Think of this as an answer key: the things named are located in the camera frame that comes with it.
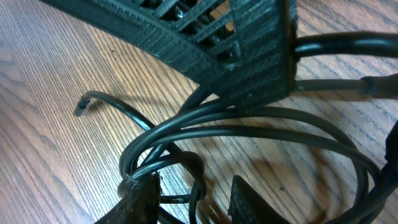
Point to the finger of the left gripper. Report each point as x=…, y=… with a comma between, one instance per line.
x=244, y=56

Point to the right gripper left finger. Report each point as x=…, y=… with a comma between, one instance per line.
x=139, y=206

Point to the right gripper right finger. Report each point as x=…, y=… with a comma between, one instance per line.
x=246, y=206

